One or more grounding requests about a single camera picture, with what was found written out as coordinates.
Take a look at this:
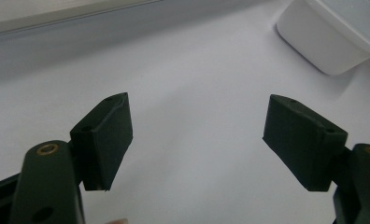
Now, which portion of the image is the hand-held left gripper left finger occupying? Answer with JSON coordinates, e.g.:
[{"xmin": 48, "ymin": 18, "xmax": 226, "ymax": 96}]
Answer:
[{"xmin": 69, "ymin": 91, "xmax": 134, "ymax": 191}]

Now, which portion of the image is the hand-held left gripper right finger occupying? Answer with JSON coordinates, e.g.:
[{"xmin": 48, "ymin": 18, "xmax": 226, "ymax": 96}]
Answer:
[{"xmin": 262, "ymin": 93, "xmax": 349, "ymax": 192}]

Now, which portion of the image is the white plastic container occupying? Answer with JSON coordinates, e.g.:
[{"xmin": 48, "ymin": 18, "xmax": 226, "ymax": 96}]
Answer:
[{"xmin": 276, "ymin": 0, "xmax": 370, "ymax": 77}]

